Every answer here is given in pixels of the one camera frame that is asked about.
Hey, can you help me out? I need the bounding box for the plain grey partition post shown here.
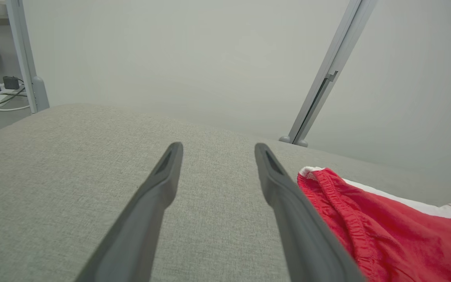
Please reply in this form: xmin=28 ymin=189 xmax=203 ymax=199
xmin=5 ymin=0 xmax=50 ymax=114

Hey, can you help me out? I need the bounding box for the grey partition post with latch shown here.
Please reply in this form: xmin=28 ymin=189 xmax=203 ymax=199
xmin=279 ymin=0 xmax=379 ymax=148

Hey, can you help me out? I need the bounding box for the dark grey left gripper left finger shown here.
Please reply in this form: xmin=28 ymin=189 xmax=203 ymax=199
xmin=75 ymin=142 xmax=184 ymax=282

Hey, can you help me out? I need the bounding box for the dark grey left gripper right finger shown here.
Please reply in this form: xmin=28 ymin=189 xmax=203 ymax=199
xmin=254 ymin=143 xmax=367 ymax=282

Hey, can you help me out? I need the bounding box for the red and white garment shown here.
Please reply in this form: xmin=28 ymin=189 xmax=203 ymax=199
xmin=297 ymin=166 xmax=451 ymax=282

